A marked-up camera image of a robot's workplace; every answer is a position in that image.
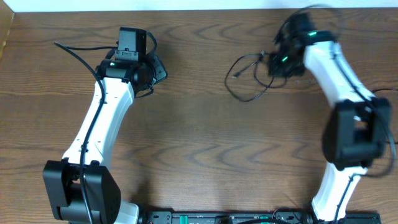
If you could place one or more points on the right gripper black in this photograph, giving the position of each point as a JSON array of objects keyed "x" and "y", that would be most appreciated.
[{"x": 273, "y": 70}]

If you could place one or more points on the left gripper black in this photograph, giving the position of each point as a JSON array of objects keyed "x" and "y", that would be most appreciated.
[{"x": 159, "y": 70}]

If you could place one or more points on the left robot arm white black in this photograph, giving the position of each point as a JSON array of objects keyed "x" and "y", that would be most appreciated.
[{"x": 80, "y": 186}]

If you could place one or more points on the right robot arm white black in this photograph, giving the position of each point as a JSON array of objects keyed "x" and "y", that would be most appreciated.
[{"x": 357, "y": 141}]

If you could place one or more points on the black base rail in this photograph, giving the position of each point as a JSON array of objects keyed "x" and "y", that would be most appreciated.
[{"x": 284, "y": 215}]

